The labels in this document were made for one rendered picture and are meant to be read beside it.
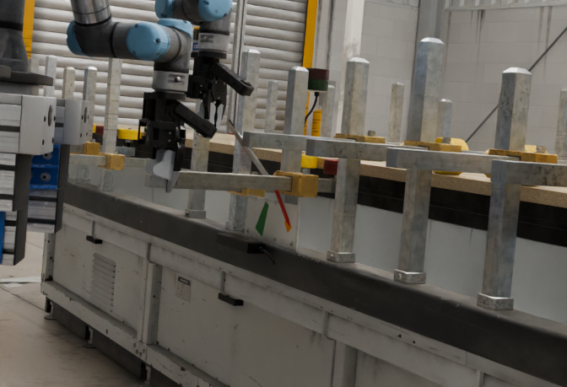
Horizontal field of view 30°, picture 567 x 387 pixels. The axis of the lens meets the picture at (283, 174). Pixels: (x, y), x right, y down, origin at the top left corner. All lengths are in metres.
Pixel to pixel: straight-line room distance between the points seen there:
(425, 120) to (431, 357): 0.44
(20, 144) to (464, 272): 1.00
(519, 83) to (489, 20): 10.32
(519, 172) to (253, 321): 1.77
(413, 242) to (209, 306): 1.46
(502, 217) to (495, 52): 10.21
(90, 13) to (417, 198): 0.74
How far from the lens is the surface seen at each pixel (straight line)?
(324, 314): 2.31
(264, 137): 2.07
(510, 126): 1.81
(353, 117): 2.21
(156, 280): 3.74
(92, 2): 2.16
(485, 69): 12.07
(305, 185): 2.37
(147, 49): 2.12
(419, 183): 2.01
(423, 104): 2.00
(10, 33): 2.20
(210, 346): 3.37
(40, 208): 2.17
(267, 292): 2.55
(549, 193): 2.03
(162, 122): 2.22
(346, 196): 2.22
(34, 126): 1.66
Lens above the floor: 0.99
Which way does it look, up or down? 3 degrees down
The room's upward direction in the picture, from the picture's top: 5 degrees clockwise
